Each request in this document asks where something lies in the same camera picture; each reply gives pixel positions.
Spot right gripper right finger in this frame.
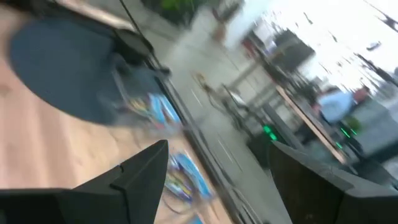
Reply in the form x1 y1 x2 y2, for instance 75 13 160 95
269 141 398 224

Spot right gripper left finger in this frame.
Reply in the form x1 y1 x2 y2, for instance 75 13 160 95
0 139 169 224

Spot brown blue granola bar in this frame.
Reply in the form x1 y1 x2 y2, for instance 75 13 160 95
164 172 194 202

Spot dark blue granola bar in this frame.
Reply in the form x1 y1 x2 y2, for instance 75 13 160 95
172 151 214 200

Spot bright blue granola bar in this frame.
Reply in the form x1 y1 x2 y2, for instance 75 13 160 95
188 213 205 224

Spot green red granola bar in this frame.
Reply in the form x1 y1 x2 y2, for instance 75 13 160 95
129 96 150 114

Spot blue snack packet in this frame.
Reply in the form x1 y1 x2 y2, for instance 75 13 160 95
148 92 182 126

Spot clear plastic bin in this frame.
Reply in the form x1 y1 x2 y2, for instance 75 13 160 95
99 54 186 136
155 136 224 215
167 198 240 224

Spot background wooden table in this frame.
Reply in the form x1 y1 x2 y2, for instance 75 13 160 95
275 85 348 164

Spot black device green lights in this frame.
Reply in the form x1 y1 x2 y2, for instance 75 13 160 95
248 123 280 162

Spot person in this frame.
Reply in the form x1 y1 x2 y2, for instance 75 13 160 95
316 85 373 125

